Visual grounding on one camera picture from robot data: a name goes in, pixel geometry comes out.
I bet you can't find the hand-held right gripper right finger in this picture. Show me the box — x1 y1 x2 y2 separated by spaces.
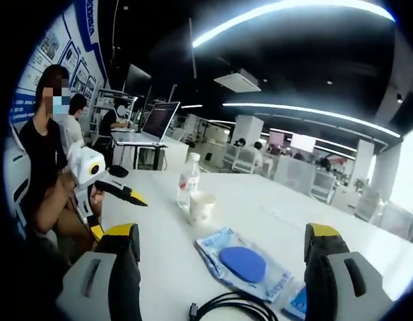
304 223 395 321

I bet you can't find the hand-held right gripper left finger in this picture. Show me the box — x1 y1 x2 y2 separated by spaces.
55 223 142 321

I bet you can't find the blue tissue packet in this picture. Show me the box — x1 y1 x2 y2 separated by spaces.
280 285 309 321

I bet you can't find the clear water bottle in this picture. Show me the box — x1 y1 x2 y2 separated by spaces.
176 152 202 212

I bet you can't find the white paper cup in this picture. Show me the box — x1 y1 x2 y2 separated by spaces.
188 191 218 226

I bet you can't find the blue wet wipes pack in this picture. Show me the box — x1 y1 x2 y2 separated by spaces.
193 227 295 304

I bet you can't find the black cable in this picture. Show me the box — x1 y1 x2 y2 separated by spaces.
189 290 281 321

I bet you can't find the person's left hand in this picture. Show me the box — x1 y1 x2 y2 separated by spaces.
90 188 106 206

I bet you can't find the small black object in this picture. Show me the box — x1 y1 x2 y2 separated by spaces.
108 165 131 179

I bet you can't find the white standing desk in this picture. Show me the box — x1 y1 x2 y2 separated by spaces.
110 140 169 171

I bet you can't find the white office chair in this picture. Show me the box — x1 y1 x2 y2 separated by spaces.
4 146 37 242

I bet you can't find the open laptop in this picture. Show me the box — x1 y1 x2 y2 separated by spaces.
111 101 181 146

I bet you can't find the black monitor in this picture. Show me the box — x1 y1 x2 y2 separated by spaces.
125 63 153 102

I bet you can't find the person's head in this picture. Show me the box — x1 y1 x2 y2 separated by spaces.
38 64 74 122

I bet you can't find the green potted plant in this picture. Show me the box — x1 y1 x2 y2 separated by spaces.
354 178 371 194

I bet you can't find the white table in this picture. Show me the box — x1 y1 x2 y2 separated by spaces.
98 169 413 321

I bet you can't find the large window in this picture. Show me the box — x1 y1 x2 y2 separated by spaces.
389 129 413 215

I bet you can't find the ceiling air vent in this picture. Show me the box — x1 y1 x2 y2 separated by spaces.
213 68 262 93

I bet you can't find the long curved ceiling light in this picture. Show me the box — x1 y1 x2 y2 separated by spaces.
222 102 402 138

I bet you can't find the straight ceiling light strip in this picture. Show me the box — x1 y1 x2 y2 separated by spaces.
192 0 396 48

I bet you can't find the blue white wall poster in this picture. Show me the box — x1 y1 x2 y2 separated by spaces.
11 0 109 128

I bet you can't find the large pink wall screen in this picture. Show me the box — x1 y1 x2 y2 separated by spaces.
290 133 317 152

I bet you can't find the small pink wall screen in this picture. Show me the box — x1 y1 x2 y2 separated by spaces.
269 130 286 146

